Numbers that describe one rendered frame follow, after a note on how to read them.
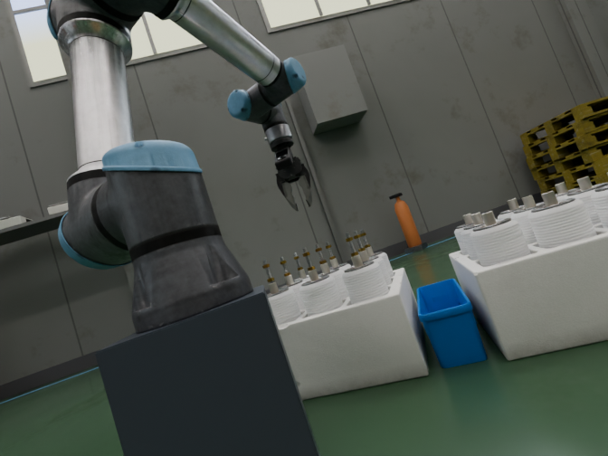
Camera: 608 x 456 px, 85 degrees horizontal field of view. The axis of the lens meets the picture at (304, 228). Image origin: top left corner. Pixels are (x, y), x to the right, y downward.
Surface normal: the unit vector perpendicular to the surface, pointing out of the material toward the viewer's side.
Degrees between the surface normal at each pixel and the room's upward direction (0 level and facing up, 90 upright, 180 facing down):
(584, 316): 90
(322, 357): 90
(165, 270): 72
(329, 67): 90
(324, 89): 90
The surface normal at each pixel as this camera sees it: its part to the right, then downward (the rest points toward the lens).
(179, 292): 0.05, -0.41
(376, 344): -0.31, 0.03
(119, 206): -0.55, 0.15
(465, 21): 0.12, -0.12
